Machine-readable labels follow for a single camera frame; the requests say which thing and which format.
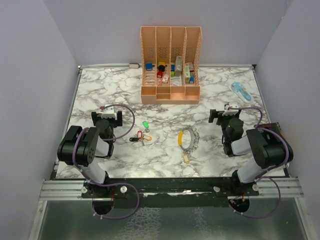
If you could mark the green key tag with key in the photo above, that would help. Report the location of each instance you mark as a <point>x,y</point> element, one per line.
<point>146,126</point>

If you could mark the blue cap bottle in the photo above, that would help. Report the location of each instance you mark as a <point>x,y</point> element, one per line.
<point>191,80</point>

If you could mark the paperback book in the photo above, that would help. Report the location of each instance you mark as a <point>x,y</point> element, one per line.
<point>275,127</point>

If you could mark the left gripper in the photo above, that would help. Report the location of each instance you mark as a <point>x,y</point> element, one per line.
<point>116,122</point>

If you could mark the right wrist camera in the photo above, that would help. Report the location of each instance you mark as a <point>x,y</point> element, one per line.
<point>230,109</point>

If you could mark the metal keyring with yellow grip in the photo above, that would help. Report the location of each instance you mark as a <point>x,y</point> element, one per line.
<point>188,139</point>

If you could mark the blue block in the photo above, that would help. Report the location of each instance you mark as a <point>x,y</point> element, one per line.
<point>149,66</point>

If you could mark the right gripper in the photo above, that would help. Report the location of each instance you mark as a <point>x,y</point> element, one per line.
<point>215,114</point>

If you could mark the white adapter at wall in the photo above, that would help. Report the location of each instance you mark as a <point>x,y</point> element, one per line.
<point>134,65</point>

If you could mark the black key tag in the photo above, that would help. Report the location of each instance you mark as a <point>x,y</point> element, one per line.
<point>134,139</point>

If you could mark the blue toothbrush package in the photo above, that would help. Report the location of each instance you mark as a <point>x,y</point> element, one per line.
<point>241,92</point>

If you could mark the yellow key tag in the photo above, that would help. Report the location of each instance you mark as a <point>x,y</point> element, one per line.
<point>146,137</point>

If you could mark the green block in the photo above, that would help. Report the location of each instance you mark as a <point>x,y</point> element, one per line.
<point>172,74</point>

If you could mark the white red box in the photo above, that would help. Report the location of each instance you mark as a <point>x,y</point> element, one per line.
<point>188,70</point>

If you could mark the red key tag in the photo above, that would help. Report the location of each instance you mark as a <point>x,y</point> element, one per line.
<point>139,134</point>

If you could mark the aluminium frame bar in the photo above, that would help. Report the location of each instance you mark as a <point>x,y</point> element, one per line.
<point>79,189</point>

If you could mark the tall grey box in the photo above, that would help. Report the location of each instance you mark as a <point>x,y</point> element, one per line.
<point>178,66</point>

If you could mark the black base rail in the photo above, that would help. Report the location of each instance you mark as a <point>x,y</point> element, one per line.
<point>166,192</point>

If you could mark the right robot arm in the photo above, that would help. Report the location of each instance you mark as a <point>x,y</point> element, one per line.
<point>267,145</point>

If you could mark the peach desk organizer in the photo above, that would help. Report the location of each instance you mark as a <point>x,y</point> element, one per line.
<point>164,44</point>

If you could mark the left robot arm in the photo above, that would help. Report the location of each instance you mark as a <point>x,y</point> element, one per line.
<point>81,146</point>

